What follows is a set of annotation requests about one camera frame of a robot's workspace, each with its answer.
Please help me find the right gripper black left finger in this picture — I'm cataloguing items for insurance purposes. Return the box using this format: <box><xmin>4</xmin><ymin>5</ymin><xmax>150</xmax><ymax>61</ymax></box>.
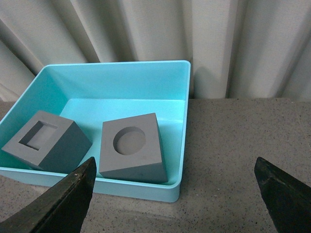
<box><xmin>0</xmin><ymin>157</ymin><xmax>96</xmax><ymax>233</ymax></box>

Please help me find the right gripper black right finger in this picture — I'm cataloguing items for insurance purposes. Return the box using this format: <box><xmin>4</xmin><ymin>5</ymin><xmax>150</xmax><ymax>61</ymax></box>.
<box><xmin>254</xmin><ymin>157</ymin><xmax>311</xmax><ymax>233</ymax></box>

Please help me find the gray block with square recess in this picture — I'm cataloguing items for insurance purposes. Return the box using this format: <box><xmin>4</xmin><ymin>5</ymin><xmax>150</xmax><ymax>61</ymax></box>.
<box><xmin>1</xmin><ymin>111</ymin><xmax>92</xmax><ymax>173</ymax></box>

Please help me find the gray block with round recess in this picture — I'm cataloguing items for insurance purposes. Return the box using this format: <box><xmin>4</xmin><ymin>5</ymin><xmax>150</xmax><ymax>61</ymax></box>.
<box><xmin>99</xmin><ymin>113</ymin><xmax>168</xmax><ymax>183</ymax></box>

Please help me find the light blue plastic box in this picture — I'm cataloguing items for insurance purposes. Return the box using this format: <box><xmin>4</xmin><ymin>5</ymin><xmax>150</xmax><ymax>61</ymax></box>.
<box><xmin>0</xmin><ymin>61</ymin><xmax>190</xmax><ymax>202</ymax></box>

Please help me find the white curtain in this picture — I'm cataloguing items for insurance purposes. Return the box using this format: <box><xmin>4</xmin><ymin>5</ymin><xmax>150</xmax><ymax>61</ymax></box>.
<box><xmin>0</xmin><ymin>0</ymin><xmax>311</xmax><ymax>101</ymax></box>

